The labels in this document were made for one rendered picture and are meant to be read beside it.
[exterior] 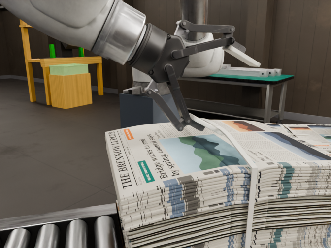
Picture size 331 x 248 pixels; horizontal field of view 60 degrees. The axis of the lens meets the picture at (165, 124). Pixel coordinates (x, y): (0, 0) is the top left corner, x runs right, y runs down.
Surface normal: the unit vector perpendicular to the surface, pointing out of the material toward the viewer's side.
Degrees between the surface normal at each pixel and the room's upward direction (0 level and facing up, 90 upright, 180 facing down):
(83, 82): 90
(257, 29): 90
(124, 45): 108
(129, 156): 7
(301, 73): 90
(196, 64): 128
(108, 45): 119
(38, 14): 124
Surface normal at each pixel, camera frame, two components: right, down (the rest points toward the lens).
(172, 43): 0.26, 0.26
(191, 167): -0.07, -0.96
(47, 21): -0.07, 0.77
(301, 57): -0.61, 0.22
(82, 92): 0.82, 0.15
